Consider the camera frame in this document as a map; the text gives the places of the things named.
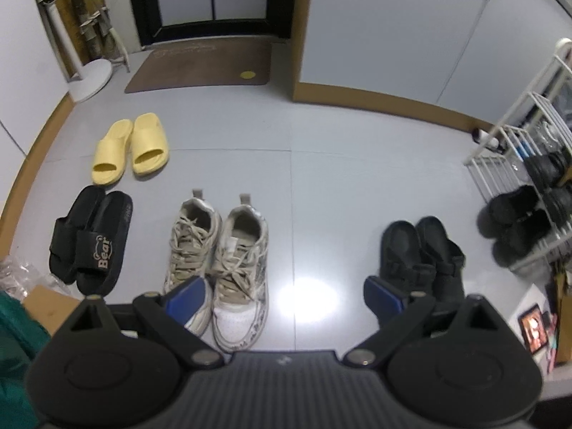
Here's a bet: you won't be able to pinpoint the brown doormat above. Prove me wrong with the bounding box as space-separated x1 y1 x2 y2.
124 37 273 94

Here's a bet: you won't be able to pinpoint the pack of clear water bottles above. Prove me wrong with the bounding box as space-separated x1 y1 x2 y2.
509 116 572 162

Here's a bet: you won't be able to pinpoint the dark bottle with white label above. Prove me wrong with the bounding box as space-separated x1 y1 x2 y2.
473 129 500 150

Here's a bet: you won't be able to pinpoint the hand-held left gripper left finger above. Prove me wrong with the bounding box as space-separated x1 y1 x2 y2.
67 276 225 369

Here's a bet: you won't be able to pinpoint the yellow slide sandal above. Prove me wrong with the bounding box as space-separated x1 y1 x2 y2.
131 113 169 177
92 119 135 186

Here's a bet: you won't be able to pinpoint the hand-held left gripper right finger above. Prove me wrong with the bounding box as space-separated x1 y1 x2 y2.
344 276 508 369

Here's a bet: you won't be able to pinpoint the white shoe rack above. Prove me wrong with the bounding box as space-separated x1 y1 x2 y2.
462 38 572 273

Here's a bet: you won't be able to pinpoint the crumpled clear plastic wrap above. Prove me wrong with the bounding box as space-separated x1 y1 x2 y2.
0 255 52 298

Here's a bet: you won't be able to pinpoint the dark grey buckle clog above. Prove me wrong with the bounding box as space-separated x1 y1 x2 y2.
415 216 468 305
380 220 436 298

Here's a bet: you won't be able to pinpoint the black slide with tan print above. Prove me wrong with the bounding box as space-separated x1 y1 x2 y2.
74 191 134 296

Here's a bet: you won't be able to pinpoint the white patterned lace-up sneaker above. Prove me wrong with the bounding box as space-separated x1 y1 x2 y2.
210 193 270 353
162 189 223 337

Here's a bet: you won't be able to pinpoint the white standing fan base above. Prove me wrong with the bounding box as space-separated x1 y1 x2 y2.
29 0 112 103

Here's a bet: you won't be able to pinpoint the beige cleaning tools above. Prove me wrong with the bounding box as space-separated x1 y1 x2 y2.
67 0 131 72

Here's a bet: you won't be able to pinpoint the black framed glass door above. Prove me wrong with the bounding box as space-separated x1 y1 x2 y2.
124 0 298 48

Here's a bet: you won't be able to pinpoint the green cloth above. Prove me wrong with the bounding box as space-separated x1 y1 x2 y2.
0 290 52 429

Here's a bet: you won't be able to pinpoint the teal and pink package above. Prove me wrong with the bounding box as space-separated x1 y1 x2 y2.
543 313 564 371

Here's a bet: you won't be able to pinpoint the plain black slide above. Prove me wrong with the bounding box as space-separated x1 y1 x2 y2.
48 186 107 284

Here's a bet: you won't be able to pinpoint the brown cardboard box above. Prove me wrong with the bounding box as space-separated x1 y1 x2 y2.
552 259 572 367

